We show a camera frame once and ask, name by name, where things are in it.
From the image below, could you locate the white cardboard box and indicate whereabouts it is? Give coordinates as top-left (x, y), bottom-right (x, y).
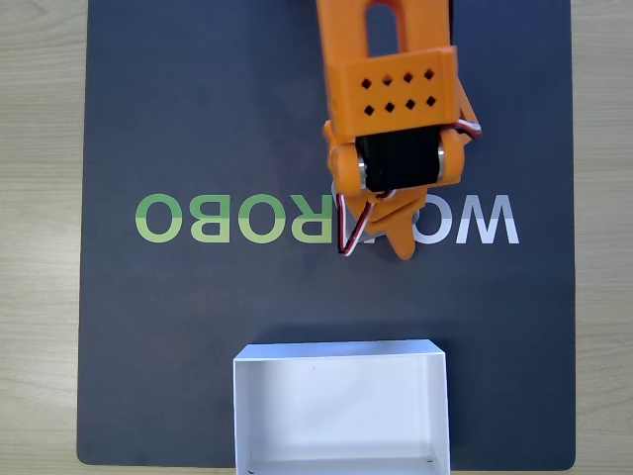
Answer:
top-left (231, 338), bottom-right (452, 475)

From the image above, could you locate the dark blue WOWROBO mat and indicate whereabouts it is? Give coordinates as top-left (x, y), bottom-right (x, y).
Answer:
top-left (75, 0), bottom-right (578, 467)

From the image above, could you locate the red white black servo cable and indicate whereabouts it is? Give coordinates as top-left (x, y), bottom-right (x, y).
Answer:
top-left (452, 117), bottom-right (484, 144)
top-left (337, 190), bottom-right (398, 257)

